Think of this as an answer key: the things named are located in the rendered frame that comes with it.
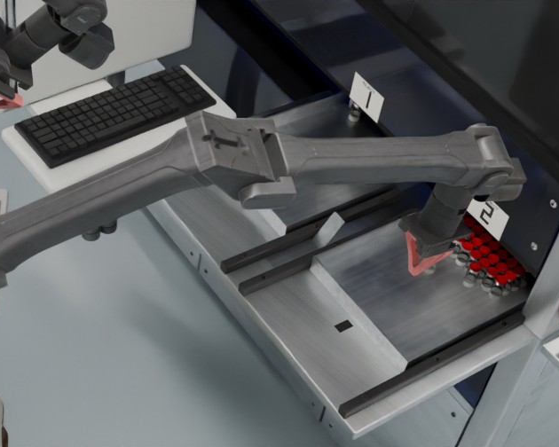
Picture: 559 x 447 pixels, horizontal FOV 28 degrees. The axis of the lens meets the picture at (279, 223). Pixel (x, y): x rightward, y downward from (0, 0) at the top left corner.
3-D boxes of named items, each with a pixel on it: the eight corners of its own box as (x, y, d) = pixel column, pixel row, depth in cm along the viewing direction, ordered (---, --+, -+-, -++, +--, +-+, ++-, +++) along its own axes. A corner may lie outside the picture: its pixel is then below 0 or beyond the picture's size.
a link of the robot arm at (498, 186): (472, 121, 155) (493, 175, 151) (534, 121, 160) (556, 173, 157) (428, 166, 164) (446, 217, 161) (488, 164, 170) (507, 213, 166)
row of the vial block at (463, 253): (437, 232, 206) (444, 215, 203) (502, 298, 197) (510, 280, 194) (429, 236, 205) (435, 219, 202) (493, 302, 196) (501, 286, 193)
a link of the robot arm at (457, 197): (441, 153, 159) (461, 178, 156) (479, 152, 163) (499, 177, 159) (423, 190, 164) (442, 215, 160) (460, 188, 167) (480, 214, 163)
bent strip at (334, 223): (329, 233, 202) (335, 210, 198) (339, 244, 201) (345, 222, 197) (265, 259, 195) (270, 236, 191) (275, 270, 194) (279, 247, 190)
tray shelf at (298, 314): (327, 95, 233) (329, 88, 232) (562, 325, 197) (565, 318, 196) (128, 165, 210) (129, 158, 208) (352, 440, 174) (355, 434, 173)
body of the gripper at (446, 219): (468, 241, 168) (489, 204, 164) (422, 255, 162) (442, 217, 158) (441, 214, 172) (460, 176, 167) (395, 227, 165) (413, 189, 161)
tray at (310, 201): (343, 102, 229) (347, 89, 227) (424, 181, 216) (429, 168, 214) (205, 152, 213) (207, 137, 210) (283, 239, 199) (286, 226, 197)
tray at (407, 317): (451, 207, 212) (456, 193, 209) (546, 299, 199) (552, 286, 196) (310, 270, 195) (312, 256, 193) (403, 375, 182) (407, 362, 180)
